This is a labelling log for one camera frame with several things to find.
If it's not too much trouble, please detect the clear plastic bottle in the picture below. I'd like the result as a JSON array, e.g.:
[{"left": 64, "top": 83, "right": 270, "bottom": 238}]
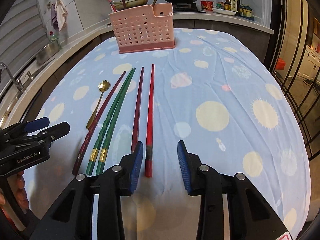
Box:
[{"left": 216, "top": 0, "right": 226, "bottom": 9}]

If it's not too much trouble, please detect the amber sauce bottle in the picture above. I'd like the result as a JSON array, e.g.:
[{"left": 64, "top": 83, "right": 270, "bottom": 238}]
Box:
[{"left": 224, "top": 0, "right": 231, "bottom": 11}]

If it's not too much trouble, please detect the red chopstick gold band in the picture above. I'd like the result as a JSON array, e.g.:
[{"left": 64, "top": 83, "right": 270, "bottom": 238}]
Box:
[{"left": 108, "top": 0, "right": 117, "bottom": 12}]

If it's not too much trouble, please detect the black gas stove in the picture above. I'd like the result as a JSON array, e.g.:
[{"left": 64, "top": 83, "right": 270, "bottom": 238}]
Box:
[{"left": 172, "top": 3, "right": 206, "bottom": 13}]

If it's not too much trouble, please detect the left hand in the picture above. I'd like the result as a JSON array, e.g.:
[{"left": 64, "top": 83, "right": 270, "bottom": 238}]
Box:
[{"left": 14, "top": 171, "right": 29, "bottom": 210}]

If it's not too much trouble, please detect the white plate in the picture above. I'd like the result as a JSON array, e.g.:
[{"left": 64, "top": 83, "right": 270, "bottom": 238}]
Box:
[{"left": 213, "top": 8, "right": 236, "bottom": 16}]

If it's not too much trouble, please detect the white hanging towel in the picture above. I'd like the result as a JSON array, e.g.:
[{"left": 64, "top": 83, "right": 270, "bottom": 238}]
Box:
[{"left": 55, "top": 0, "right": 68, "bottom": 31}]

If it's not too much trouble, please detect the green dish soap bottle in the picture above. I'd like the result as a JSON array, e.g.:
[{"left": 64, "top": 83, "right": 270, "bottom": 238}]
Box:
[{"left": 49, "top": 31, "right": 59, "bottom": 42}]

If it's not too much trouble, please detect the purple hanging cloth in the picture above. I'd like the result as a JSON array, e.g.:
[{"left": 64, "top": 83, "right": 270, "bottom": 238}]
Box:
[{"left": 50, "top": 3, "right": 59, "bottom": 30}]

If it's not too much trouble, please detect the steel sink basin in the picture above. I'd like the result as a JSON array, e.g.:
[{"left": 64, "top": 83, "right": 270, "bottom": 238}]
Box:
[{"left": 0, "top": 62, "right": 51, "bottom": 128}]

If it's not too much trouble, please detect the chrome sink faucet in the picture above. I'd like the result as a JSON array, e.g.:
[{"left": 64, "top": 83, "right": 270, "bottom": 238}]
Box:
[{"left": 0, "top": 62, "right": 23, "bottom": 92}]

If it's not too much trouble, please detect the red instant noodle cup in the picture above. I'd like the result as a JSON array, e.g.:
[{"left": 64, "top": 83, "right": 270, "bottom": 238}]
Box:
[{"left": 200, "top": 1, "right": 214, "bottom": 11}]

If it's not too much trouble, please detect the green chopstick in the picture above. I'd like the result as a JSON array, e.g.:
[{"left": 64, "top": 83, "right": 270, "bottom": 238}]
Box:
[
  {"left": 95, "top": 68, "right": 136, "bottom": 175},
  {"left": 86, "top": 84, "right": 124, "bottom": 176}
]

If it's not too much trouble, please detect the stainless steel pot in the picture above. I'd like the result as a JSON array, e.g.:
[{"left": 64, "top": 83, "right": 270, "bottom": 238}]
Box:
[{"left": 35, "top": 39, "right": 61, "bottom": 64}]

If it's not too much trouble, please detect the dark soy sauce bottle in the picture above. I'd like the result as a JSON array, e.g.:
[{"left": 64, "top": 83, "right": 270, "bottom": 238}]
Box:
[{"left": 231, "top": 0, "right": 240, "bottom": 16}]

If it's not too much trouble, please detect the gold flower spoon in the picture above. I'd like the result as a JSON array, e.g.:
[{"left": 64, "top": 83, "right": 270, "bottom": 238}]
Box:
[{"left": 86, "top": 80, "right": 111, "bottom": 129}]

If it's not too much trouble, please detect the dark red chopstick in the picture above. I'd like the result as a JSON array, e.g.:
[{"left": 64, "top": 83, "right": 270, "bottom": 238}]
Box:
[{"left": 131, "top": 67, "right": 144, "bottom": 153}]

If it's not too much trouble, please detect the pink perforated utensil holder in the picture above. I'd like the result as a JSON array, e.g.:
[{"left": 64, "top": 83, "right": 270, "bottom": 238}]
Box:
[{"left": 109, "top": 3, "right": 175, "bottom": 54}]

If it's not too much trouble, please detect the seasoning jar set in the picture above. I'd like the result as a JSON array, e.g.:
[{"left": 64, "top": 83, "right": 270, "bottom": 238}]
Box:
[{"left": 240, "top": 4, "right": 254, "bottom": 21}]

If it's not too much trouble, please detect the bright red chopstick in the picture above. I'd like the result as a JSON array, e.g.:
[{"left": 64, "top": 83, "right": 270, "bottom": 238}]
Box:
[{"left": 145, "top": 64, "right": 155, "bottom": 178}]

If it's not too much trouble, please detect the light blue planet tablecloth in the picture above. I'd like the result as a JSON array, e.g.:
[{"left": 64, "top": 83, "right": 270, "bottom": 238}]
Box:
[{"left": 24, "top": 29, "right": 311, "bottom": 239}]

